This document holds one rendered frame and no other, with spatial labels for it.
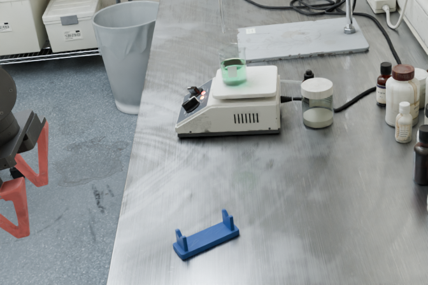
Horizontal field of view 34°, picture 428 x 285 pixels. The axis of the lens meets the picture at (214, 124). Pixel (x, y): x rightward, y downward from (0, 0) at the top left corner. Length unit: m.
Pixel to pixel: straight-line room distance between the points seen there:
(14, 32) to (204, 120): 2.34
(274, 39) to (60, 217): 1.15
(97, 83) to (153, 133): 2.08
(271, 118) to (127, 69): 1.71
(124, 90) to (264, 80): 1.74
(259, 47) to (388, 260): 0.78
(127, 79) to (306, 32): 1.39
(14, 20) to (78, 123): 0.70
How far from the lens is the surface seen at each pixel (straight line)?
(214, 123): 1.29
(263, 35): 1.72
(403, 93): 1.28
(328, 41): 1.66
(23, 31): 3.54
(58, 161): 2.84
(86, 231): 2.41
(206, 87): 1.37
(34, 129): 0.79
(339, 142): 1.27
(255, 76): 1.33
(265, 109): 1.27
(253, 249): 1.04
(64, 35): 3.47
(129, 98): 3.02
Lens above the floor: 1.41
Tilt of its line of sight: 29 degrees down
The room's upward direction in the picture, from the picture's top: 7 degrees counter-clockwise
